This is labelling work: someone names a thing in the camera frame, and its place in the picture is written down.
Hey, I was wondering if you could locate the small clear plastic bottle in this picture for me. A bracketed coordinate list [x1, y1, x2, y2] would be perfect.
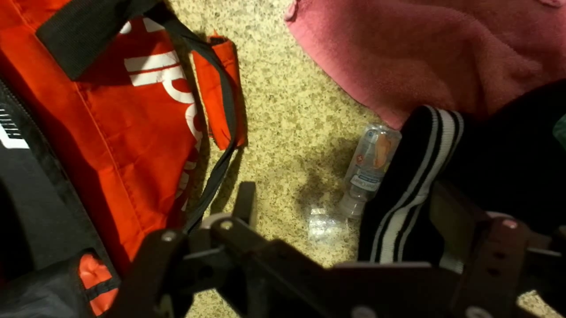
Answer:
[337, 124, 406, 221]

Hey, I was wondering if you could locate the black white striped garment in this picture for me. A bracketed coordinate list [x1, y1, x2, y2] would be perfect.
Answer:
[356, 78, 566, 269]

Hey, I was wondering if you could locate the red duffel bag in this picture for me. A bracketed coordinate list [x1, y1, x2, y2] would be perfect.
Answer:
[0, 0, 250, 318]

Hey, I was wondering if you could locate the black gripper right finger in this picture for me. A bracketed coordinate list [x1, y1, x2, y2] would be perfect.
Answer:
[429, 180, 566, 318]

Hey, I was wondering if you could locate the pink cloth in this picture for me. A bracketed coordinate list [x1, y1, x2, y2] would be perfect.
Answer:
[285, 0, 566, 129]

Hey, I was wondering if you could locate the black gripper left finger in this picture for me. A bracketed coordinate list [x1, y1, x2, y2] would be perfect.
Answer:
[108, 180, 333, 318]

